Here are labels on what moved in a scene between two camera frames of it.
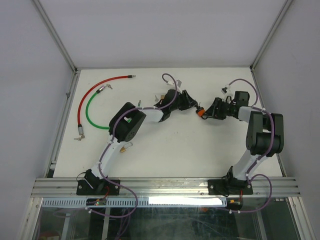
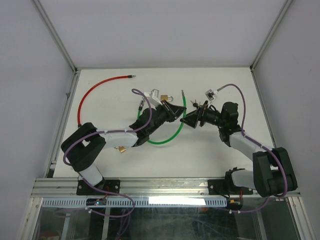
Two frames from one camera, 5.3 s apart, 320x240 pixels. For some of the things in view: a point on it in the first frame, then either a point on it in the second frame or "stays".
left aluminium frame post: (54, 34) stays
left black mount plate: (98, 187) stays
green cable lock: (102, 88) to (140, 107)
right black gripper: (214, 112) to (192, 118)
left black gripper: (188, 101) to (173, 112)
